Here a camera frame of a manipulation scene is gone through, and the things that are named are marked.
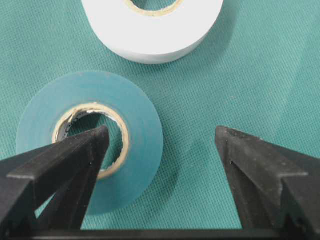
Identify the white tape roll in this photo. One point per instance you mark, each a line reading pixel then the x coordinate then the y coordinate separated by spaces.
pixel 152 37

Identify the teal green tape roll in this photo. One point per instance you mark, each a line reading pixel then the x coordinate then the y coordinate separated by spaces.
pixel 50 114

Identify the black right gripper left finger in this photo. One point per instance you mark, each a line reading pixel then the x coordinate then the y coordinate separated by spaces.
pixel 45 192

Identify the green table cloth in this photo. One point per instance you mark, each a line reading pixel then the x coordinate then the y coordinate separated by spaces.
pixel 258 71

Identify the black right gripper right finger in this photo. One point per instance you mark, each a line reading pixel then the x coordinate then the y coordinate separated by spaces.
pixel 276 190

